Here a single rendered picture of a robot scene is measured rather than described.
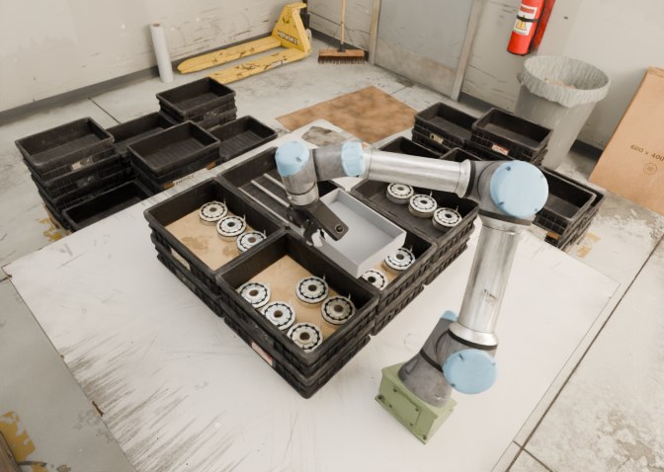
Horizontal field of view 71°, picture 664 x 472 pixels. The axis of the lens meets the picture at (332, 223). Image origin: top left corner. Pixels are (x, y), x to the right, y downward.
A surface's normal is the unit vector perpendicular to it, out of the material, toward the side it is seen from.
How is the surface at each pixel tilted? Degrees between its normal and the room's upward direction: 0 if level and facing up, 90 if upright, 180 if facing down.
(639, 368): 0
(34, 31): 90
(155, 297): 0
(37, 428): 0
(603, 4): 90
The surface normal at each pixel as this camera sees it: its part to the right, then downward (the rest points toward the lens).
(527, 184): -0.01, 0.03
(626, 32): -0.70, 0.45
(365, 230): 0.07, -0.75
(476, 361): -0.07, 0.28
